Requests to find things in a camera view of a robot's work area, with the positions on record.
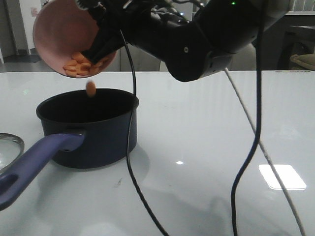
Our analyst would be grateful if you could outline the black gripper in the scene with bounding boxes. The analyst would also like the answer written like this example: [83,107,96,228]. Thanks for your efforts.
[76,0,158,64]

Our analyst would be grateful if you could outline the orange ham slices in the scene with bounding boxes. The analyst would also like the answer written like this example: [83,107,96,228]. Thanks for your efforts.
[63,52,109,78]

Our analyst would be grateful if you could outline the pink plastic bowl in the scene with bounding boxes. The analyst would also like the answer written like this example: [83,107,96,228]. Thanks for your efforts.
[33,0,116,77]

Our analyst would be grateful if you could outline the glass pot lid blue knob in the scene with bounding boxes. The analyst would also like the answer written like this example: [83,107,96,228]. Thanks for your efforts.
[0,133,25,174]

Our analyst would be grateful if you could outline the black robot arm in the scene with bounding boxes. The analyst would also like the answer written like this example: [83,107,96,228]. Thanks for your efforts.
[76,0,293,82]

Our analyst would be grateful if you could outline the falling orange ham slice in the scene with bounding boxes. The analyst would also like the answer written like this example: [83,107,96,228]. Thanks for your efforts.
[86,81,96,97]

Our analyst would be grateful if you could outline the dark blue saucepan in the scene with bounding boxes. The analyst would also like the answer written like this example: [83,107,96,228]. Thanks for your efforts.
[0,88,139,209]

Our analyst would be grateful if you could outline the dark grey counter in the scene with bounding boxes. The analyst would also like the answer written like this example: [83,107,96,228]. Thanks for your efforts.
[261,13,315,70]

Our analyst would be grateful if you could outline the olive cushion at right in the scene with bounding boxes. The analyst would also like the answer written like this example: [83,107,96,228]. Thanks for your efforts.
[290,54,315,71]

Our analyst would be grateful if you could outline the thin black cable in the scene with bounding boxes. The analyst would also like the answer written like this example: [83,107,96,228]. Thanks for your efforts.
[120,29,170,236]

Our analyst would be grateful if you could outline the white cable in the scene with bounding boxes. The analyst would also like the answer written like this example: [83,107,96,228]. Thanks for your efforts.
[224,68,307,236]

